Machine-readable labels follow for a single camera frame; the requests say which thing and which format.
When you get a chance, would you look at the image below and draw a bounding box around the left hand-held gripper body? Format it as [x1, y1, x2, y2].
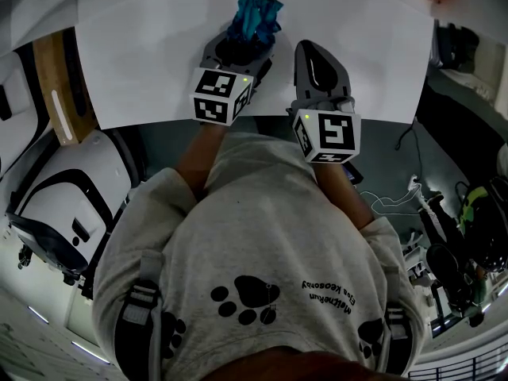
[188, 29, 277, 127]

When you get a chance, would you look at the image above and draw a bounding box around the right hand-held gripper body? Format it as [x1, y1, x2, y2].
[286, 39, 362, 164]

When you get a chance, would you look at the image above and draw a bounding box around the teal umbrella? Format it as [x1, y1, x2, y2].
[225, 0, 285, 52]

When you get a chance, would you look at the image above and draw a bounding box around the person's left forearm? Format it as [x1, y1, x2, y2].
[174, 121, 229, 202]

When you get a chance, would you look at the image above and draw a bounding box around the person's right forearm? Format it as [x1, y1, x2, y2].
[315, 160, 376, 232]

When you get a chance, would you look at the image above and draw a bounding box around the white table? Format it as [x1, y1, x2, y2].
[74, 0, 436, 131]

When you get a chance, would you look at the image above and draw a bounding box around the white power strip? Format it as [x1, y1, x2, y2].
[407, 174, 437, 214]

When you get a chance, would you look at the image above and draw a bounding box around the grey paw print sweatshirt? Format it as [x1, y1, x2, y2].
[91, 131, 428, 381]

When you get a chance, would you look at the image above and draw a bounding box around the black bag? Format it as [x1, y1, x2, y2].
[433, 21, 482, 75]

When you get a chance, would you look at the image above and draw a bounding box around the white and black machine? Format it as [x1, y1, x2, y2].
[5, 129, 138, 287]

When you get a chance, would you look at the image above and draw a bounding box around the black cable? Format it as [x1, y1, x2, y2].
[394, 119, 425, 182]

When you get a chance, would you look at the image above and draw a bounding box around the white cable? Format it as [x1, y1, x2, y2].
[359, 180, 422, 218]

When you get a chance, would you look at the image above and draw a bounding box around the grey harness strap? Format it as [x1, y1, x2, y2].
[381, 266, 414, 375]
[114, 251, 166, 375]

